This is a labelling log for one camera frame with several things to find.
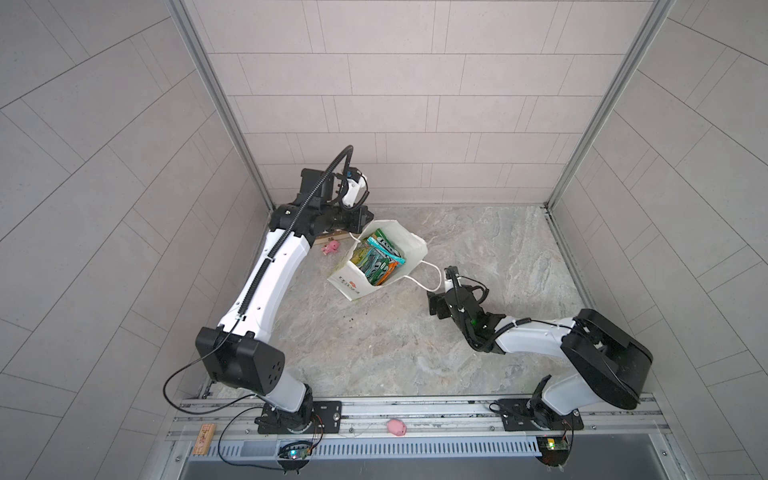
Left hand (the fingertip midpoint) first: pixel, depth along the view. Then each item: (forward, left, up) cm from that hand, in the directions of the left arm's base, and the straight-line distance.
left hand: (379, 211), depth 73 cm
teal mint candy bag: (+3, -1, -19) cm, 20 cm away
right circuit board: (-46, -41, -31) cm, 69 cm away
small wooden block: (-45, +39, -28) cm, 66 cm away
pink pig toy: (+10, +18, -29) cm, 36 cm away
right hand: (-8, -17, -27) cm, 33 cm away
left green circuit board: (-47, +18, -28) cm, 58 cm away
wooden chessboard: (+15, +16, -29) cm, 37 cm away
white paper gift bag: (0, -9, -16) cm, 18 cm away
